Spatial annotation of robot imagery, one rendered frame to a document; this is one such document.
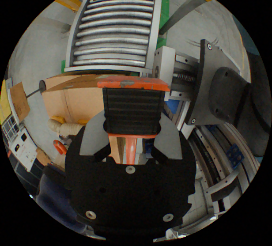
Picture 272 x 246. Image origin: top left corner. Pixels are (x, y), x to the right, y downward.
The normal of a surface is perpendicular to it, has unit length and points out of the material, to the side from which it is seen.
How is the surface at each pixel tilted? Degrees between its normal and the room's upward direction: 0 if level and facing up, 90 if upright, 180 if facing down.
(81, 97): 0
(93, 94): 0
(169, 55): 0
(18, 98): 90
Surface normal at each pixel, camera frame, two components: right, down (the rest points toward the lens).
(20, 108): 0.95, -0.26
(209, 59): 0.00, 0.48
